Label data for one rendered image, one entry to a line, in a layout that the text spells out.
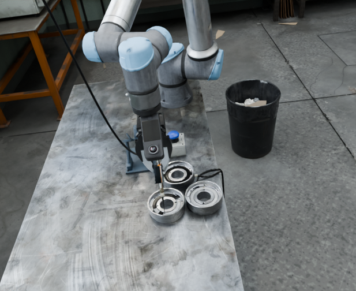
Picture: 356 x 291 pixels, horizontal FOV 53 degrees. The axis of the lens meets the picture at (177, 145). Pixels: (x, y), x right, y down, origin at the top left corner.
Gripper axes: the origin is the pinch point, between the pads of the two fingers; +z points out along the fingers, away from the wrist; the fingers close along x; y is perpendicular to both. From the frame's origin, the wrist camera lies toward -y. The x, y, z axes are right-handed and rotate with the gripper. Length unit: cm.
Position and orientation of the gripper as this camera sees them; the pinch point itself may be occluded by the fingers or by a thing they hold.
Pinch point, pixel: (158, 170)
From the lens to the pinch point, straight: 97.5
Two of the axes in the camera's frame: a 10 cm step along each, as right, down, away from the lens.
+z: 1.1, 7.8, 6.2
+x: -9.9, 1.3, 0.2
